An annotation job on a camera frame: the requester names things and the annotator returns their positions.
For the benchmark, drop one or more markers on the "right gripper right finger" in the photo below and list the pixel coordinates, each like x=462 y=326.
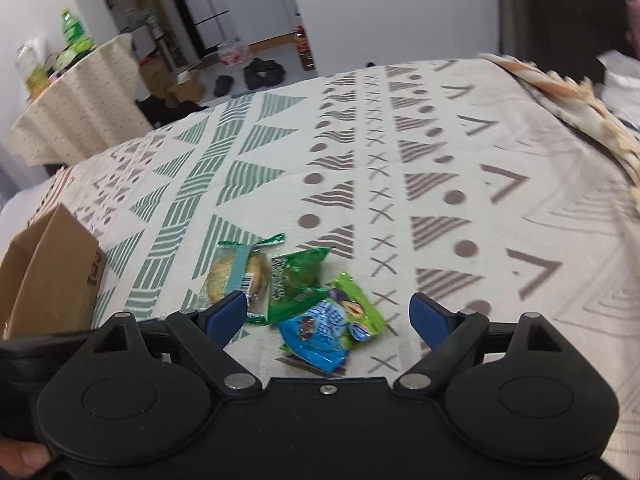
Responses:
x=451 y=338

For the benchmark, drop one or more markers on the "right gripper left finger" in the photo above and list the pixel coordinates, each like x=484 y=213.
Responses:
x=201 y=337

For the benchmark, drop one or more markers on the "green cookie packet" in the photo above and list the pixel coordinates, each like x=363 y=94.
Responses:
x=242 y=268

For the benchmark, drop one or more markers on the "bright green nut packet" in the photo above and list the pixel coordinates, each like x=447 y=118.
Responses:
x=364 y=322

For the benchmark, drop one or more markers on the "dark green snack packet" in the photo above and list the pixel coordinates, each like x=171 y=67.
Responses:
x=295 y=283

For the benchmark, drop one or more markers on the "green blue snack packet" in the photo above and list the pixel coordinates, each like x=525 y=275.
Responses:
x=319 y=336

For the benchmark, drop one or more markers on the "person left hand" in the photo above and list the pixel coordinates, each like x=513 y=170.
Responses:
x=21 y=459

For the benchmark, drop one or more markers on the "patterned bed blanket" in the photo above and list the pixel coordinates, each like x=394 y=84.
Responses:
x=441 y=177

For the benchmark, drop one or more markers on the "brown cardboard box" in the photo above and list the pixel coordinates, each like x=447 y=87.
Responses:
x=50 y=277

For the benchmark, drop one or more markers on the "single black slipper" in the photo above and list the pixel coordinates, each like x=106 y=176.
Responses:
x=223 y=85

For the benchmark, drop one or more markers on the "dotted cloth round table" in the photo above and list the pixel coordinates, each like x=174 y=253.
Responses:
x=90 y=108

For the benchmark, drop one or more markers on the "black slippers pair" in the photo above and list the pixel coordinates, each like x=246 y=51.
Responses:
x=263 y=73

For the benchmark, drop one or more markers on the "red bottle pack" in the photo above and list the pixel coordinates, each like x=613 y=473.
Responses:
x=233 y=53

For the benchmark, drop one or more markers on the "dark red bottle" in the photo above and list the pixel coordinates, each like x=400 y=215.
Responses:
x=303 y=48

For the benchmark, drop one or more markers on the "green soda bottle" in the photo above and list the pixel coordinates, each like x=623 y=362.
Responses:
x=77 y=42

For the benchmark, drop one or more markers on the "yellow liquid bottle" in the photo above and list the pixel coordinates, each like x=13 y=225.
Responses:
x=32 y=72

